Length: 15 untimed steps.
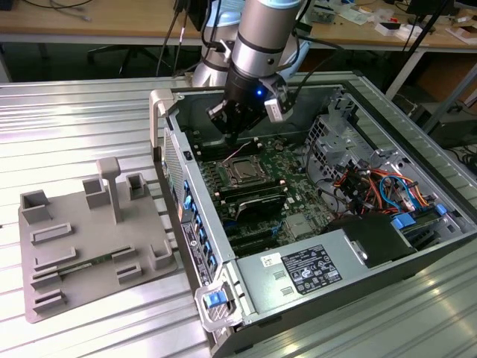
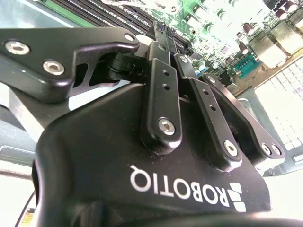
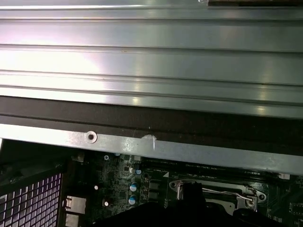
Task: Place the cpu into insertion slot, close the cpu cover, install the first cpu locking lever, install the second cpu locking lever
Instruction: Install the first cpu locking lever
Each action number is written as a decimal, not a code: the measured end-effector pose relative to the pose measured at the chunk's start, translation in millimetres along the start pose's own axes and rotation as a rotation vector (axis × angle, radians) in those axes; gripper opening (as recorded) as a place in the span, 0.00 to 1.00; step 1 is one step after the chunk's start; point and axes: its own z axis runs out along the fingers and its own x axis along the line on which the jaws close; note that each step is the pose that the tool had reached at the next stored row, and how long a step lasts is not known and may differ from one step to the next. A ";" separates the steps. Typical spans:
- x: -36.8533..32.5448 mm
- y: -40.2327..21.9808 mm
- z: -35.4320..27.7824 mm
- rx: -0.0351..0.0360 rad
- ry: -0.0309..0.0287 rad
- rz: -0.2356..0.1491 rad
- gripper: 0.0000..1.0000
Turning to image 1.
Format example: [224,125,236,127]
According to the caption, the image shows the green motherboard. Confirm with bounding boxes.
[193,137,355,258]

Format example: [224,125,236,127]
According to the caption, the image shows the black graphics card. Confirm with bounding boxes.
[234,192,288,224]

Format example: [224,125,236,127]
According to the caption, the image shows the black RAM slot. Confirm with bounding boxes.
[195,140,261,152]
[194,136,260,149]
[197,147,262,159]
[196,143,262,156]

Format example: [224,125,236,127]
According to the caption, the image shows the black power supply label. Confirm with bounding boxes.
[279,244,343,296]

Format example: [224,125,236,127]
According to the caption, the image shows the wooden desk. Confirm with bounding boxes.
[0,0,477,53]

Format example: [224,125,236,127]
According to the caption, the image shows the metal drive cage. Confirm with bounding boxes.
[303,87,377,183]

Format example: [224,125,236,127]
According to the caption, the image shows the white box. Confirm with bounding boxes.
[374,20,413,39]

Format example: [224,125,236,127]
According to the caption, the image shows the grey case handle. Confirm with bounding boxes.
[148,88,177,150]
[194,282,241,333]

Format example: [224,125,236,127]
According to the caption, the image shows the blue disk carrier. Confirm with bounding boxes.
[391,212,419,230]

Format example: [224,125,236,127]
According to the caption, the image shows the grey power supply unit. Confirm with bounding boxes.
[235,227,373,315]

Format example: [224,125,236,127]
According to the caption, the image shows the brown tray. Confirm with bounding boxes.
[446,25,477,43]

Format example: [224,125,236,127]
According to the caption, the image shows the open PC case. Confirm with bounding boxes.
[148,78,477,358]

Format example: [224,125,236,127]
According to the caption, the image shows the black box under desk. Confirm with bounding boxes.
[428,111,477,148]

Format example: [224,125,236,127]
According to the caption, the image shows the blue wire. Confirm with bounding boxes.
[379,174,417,210]

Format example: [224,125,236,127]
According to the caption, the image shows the silver chipset heatsink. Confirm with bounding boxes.
[285,214,318,239]

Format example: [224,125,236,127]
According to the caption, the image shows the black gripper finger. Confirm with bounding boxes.
[206,101,234,145]
[231,111,262,145]

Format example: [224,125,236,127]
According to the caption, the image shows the orange wire bundle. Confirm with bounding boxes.
[408,180,437,210]

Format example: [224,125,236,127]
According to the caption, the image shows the blue case latch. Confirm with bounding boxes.
[203,292,227,310]

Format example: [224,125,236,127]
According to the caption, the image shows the black air duct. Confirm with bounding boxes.
[322,214,419,270]

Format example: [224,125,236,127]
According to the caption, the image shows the black expansion slot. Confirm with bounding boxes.
[225,225,279,242]
[230,236,280,254]

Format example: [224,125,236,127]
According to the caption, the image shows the green RAM stick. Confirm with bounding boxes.
[57,254,115,276]

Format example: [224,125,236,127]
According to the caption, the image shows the white sticker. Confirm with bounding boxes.
[259,251,283,268]

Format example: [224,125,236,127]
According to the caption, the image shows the grey parts rack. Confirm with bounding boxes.
[17,156,179,324]

